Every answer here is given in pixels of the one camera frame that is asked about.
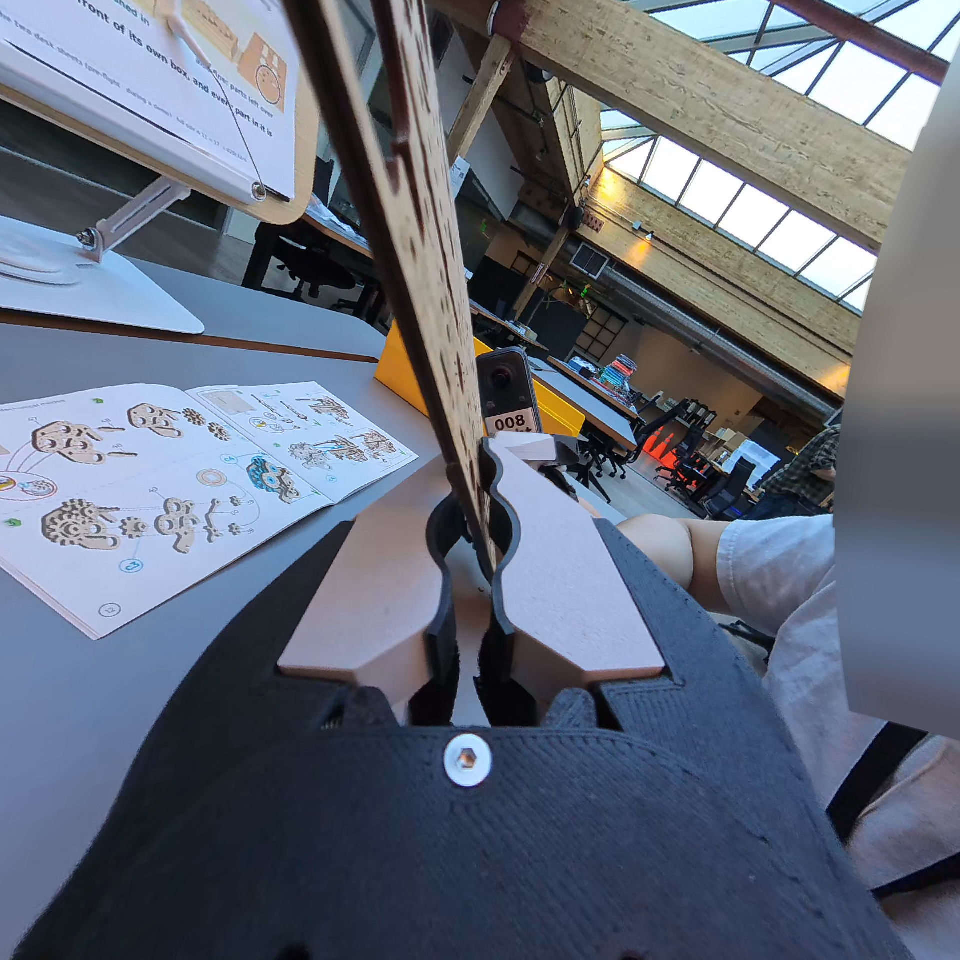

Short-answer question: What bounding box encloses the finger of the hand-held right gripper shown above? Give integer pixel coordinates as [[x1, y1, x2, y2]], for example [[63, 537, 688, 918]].
[[504, 432, 563, 465]]

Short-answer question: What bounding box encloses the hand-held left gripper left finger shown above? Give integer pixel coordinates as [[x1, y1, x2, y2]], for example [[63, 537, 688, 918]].
[[276, 456, 460, 711]]

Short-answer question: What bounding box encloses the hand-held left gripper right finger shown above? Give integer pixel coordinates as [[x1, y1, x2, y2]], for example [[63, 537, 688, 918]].
[[483, 437, 669, 706]]

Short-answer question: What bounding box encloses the wooden puzzle part sheet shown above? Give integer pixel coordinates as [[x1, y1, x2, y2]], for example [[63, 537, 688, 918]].
[[280, 0, 501, 580]]

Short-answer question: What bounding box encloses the person's right forearm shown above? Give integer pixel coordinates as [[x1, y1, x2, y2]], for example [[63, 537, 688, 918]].
[[573, 491, 738, 616]]

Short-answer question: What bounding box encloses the grey desk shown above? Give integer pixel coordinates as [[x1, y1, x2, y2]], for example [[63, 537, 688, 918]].
[[0, 257, 389, 363], [0, 321, 633, 960]]

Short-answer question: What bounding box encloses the background work table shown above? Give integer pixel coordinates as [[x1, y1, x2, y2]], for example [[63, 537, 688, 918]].
[[525, 355, 640, 453]]

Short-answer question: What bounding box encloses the yellow plastic bin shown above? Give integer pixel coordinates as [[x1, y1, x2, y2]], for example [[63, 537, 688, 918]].
[[372, 318, 587, 441]]

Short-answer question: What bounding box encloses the puzzle instruction booklet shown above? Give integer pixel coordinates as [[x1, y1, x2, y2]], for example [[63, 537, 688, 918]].
[[0, 380, 420, 642]]

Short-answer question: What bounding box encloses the group of black office chairs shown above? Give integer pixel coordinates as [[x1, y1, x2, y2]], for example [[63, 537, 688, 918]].
[[576, 423, 760, 520]]

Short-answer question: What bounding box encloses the skylight window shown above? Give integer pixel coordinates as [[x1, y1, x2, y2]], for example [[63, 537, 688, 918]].
[[598, 0, 960, 313]]

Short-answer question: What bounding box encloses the white document stand with page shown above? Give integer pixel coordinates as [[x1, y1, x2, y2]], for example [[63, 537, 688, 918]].
[[0, 0, 321, 337]]

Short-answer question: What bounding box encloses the printed instruction sheet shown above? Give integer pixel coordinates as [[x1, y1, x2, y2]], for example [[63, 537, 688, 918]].
[[0, 0, 302, 204]]

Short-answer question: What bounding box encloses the metal ventilation duct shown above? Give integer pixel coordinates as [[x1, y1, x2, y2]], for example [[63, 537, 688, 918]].
[[568, 253, 846, 423]]

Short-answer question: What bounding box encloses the black strap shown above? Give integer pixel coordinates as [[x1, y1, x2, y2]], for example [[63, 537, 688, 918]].
[[823, 722, 960, 903]]

